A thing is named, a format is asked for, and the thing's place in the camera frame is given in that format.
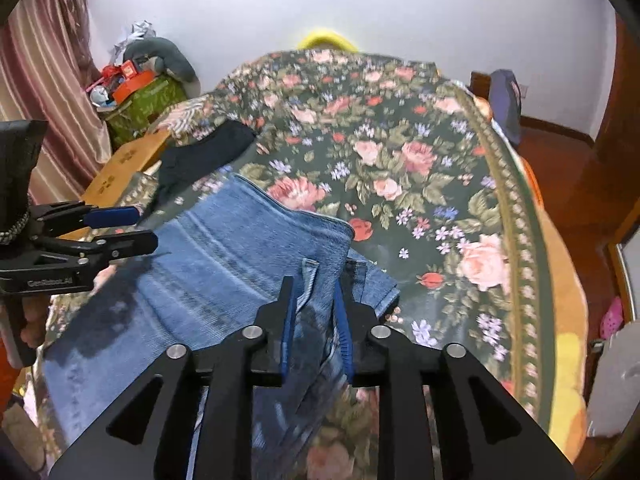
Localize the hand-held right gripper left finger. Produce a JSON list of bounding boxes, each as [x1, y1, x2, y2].
[[47, 275, 297, 480]]

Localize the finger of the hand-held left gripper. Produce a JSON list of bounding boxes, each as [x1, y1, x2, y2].
[[37, 230, 158, 277], [30, 201, 141, 238]]

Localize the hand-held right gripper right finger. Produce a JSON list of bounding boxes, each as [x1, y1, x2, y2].
[[334, 279, 573, 480]]

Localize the blue denim pants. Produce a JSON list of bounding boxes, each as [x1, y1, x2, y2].
[[42, 174, 401, 480]]

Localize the person's left hand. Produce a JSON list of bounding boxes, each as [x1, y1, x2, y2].
[[21, 300, 51, 348]]

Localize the cardboard box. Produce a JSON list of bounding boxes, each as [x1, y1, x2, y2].
[[57, 129, 171, 241]]

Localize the black cloth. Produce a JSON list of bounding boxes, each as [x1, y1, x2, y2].
[[157, 121, 258, 206]]

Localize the striped pink curtain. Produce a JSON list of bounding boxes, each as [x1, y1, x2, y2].
[[0, 0, 113, 206]]

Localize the green box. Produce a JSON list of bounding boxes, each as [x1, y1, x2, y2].
[[102, 76, 188, 148]]

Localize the striped cloth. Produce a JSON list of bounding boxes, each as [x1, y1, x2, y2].
[[155, 95, 226, 136]]

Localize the orange box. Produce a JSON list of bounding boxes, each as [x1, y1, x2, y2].
[[112, 71, 156, 103]]

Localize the grey plush toy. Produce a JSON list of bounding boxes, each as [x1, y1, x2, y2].
[[122, 37, 198, 83]]

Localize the silver plastic bag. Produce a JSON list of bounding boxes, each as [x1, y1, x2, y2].
[[115, 20, 156, 61]]

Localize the floral blanket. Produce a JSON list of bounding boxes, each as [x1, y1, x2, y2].
[[40, 50, 556, 480]]

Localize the orange blanket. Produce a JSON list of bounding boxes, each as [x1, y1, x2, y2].
[[470, 95, 588, 466]]

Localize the pink slipper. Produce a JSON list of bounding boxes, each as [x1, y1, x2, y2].
[[600, 296, 625, 341]]

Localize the yellow cushion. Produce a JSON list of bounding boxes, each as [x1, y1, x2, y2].
[[297, 29, 358, 53]]

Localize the grey-blue bag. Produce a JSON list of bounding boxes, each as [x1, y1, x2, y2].
[[489, 70, 522, 146]]

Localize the wooden door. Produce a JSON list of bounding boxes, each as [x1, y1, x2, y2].
[[580, 10, 640, 261]]

